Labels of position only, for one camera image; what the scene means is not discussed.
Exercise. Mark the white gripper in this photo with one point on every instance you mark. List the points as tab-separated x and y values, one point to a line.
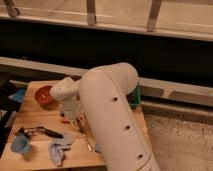
71	108

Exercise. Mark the silver fork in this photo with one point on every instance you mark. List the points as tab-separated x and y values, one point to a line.
90	148

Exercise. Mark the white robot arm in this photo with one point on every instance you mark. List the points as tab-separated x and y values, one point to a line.
103	94

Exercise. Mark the blue plastic cup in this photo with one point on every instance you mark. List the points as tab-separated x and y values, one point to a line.
20	145

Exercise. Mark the orange bowl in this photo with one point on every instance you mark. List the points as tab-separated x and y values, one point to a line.
43	97

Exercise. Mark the wooden table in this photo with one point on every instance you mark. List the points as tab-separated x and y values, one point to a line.
78	158

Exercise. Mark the blue cloth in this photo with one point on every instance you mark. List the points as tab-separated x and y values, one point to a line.
57	147

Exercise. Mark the blue object beside table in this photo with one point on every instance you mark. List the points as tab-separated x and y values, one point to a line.
18	96

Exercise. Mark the green plastic tray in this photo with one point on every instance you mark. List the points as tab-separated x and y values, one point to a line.
134	99

